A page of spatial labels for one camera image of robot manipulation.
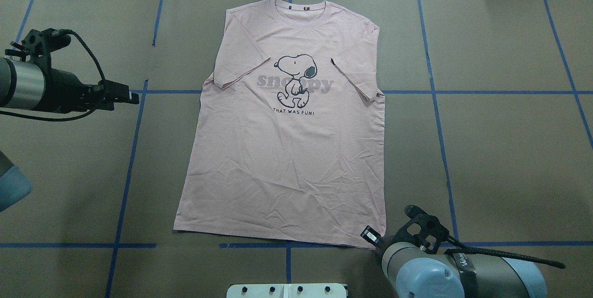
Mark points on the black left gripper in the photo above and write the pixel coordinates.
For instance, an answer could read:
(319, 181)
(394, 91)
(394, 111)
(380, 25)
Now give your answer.
(61, 89)

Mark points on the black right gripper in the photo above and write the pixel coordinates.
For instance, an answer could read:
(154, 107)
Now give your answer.
(370, 234)

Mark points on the pink Snoopy t-shirt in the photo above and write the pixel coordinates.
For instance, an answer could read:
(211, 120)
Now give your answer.
(289, 143)

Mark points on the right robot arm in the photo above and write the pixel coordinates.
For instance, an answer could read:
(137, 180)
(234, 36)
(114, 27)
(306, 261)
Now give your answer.
(423, 260)

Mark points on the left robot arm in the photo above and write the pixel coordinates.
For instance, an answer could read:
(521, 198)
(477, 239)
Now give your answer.
(28, 92)

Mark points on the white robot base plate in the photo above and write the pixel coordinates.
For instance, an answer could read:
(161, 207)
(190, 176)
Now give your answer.
(288, 290)

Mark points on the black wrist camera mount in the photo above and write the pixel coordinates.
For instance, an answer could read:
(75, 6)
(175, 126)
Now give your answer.
(37, 46)

